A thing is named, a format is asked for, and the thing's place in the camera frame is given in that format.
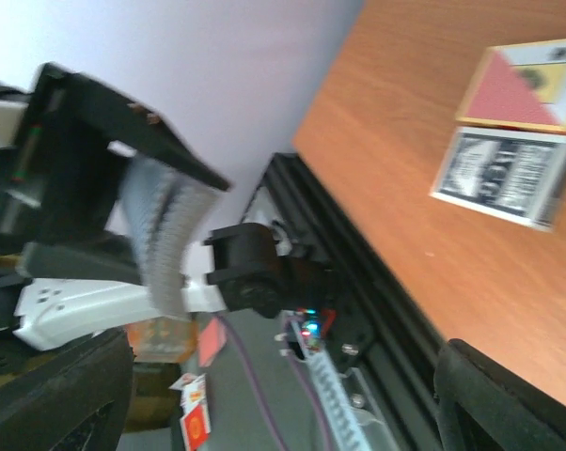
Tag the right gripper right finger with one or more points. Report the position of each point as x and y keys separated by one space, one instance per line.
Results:
x=484 y=406

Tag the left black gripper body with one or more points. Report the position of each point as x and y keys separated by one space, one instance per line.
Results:
x=59 y=182

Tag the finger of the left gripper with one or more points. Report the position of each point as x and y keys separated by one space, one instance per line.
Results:
x=73 y=109

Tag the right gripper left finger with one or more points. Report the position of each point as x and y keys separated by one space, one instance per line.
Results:
x=76 y=401

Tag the grey card deck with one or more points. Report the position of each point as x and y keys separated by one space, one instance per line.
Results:
x=163 y=208

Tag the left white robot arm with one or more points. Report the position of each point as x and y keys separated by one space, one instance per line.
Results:
x=234 y=268

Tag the orange box under table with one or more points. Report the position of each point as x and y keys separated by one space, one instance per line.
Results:
x=162 y=340

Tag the red white small packets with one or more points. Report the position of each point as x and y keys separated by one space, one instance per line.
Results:
x=195 y=420

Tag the blue playing card box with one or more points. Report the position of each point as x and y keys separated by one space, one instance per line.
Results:
x=515 y=176

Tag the red playing card box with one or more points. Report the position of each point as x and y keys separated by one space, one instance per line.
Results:
x=519 y=87

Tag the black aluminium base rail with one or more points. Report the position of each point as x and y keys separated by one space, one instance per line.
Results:
x=378 y=329

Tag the light blue cable duct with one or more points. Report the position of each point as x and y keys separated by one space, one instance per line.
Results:
x=334 y=404

